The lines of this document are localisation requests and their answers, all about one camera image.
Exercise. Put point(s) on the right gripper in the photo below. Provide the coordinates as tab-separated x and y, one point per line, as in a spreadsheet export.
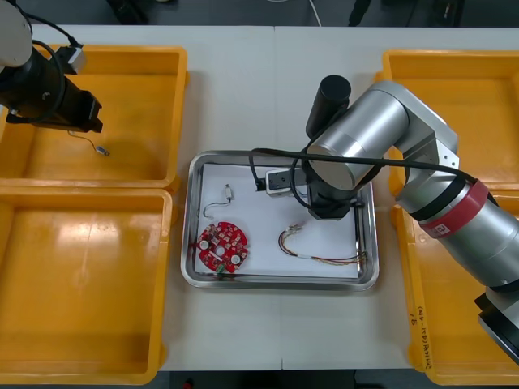
328	208

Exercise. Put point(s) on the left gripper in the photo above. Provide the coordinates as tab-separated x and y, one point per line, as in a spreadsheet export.
79	107

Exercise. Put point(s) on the steel tray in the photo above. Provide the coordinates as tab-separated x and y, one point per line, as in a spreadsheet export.
188	251

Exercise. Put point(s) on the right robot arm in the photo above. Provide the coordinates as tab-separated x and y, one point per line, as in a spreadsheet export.
365	129

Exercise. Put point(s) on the white sheet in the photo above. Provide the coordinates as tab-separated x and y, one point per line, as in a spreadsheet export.
259	243

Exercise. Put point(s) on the round red circuit board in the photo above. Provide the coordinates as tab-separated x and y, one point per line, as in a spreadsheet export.
213	235

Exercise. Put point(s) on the yellow-orange plastic bin with handwriting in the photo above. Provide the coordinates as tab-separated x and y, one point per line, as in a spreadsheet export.
446	324

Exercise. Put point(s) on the small red floor object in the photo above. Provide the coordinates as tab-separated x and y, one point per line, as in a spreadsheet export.
189	382

